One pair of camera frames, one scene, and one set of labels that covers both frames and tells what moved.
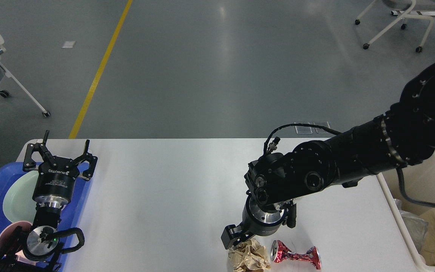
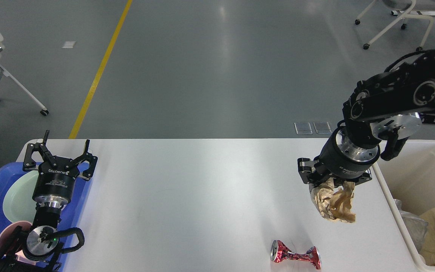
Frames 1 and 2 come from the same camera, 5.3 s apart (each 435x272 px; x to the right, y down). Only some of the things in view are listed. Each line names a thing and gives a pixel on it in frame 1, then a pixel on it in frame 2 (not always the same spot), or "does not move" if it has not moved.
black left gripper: [54, 180] does not move
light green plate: [19, 205] does not move
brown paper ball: [249, 256] -> [335, 204]
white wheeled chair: [407, 5] does not move
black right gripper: [259, 221] -> [341, 158]
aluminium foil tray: [417, 226] does not move
